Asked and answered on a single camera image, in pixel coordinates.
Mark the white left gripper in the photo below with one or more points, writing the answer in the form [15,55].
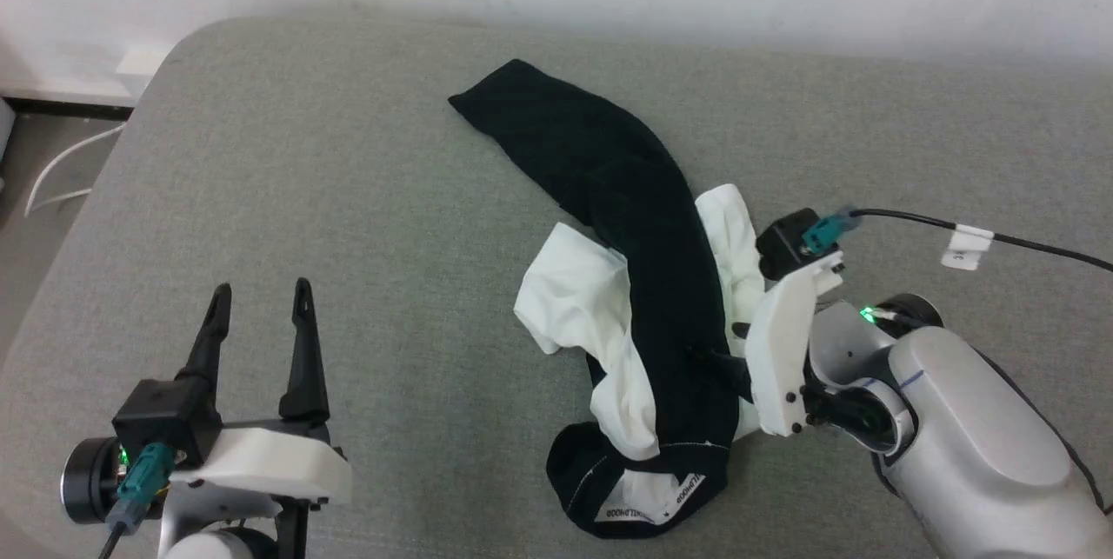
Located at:
[269,463]

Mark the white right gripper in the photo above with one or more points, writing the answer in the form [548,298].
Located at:
[778,359]

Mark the black and white garment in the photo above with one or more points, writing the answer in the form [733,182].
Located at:
[643,281]

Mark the black baseboard strip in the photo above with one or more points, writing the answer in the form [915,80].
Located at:
[69,109]

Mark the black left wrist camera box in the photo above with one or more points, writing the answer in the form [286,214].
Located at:
[165,415]

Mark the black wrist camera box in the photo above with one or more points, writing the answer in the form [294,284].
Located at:
[783,246]
[165,415]

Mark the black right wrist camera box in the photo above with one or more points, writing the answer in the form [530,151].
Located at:
[783,246]

